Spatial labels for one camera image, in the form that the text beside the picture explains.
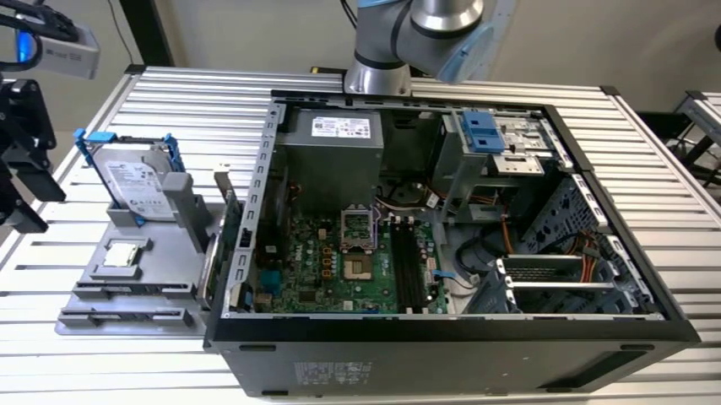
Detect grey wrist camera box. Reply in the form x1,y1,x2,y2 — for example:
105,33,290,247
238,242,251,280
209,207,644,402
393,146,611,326
42,23,102,80

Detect thin wire locking lever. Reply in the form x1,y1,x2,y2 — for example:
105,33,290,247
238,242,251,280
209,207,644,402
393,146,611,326
370,204,382,253

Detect silver disk bay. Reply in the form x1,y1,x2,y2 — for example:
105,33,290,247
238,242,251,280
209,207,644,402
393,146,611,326
494,252,621,316

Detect grey parts rack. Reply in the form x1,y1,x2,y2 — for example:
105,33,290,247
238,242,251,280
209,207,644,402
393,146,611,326
54,170,249,337

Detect graphics card with silver bracket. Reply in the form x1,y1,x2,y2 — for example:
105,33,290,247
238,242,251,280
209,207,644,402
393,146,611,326
198,165,250,312

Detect red yellow orange wire bundle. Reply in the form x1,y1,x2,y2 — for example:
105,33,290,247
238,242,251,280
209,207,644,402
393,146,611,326
572,231,604,284

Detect RAM stick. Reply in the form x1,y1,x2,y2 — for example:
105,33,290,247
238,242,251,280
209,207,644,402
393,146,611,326
61,309,191,321

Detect CPU socket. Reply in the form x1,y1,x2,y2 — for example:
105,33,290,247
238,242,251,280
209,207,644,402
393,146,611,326
342,251,378,283

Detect hard disk in blue carrier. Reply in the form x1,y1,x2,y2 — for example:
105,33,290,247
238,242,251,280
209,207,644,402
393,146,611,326
73,128,187,227

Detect black open PC case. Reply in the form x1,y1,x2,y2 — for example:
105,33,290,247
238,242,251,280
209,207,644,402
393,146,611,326
202,88,703,398

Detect black RAM slot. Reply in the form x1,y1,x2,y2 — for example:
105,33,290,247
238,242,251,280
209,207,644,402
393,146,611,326
398,219,416,312
392,219,408,312
405,219,422,312

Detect orange data wire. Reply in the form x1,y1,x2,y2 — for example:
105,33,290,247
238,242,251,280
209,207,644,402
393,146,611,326
500,213,517,257

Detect blue drive latch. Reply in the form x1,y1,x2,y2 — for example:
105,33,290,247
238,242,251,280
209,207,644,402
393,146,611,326
458,110,502,154

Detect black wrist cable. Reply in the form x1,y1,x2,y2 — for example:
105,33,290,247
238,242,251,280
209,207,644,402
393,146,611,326
0,0,78,43

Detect black vertical post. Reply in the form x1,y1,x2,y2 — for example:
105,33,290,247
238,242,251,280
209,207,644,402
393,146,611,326
119,0,177,68

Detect grey metal drive cage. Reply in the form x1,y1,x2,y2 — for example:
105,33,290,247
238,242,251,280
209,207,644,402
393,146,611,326
433,109,565,220

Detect neighbouring metal slat table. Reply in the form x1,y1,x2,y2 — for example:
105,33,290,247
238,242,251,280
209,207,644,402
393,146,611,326
636,89,721,189

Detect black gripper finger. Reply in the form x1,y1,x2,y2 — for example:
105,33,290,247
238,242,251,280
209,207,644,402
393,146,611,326
0,197,50,234
0,78,69,203

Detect green motherboard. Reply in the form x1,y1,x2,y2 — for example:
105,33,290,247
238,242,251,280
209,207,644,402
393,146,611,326
253,213,456,316

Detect grey power supply unit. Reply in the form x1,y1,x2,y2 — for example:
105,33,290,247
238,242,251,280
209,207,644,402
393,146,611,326
278,108,388,212

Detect metal socket cover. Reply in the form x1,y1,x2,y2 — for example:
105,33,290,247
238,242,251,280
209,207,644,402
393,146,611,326
340,205,378,252

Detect silver CPU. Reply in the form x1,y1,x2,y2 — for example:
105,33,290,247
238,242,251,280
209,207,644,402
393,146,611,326
101,240,141,267

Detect looped black cable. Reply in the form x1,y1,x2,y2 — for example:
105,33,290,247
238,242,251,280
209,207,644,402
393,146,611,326
454,235,509,282

